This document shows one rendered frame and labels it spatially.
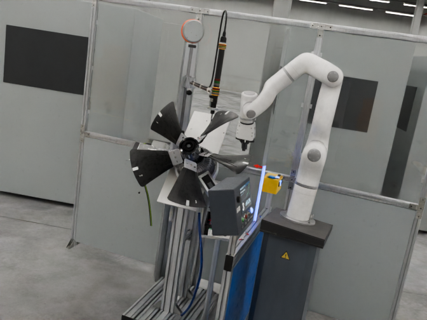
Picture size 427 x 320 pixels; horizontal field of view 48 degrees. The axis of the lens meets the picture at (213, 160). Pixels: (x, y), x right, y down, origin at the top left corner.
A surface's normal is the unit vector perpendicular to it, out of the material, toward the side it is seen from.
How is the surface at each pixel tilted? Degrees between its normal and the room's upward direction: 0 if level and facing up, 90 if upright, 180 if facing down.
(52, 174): 90
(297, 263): 90
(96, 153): 90
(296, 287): 90
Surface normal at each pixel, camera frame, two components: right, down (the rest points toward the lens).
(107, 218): -0.31, 0.16
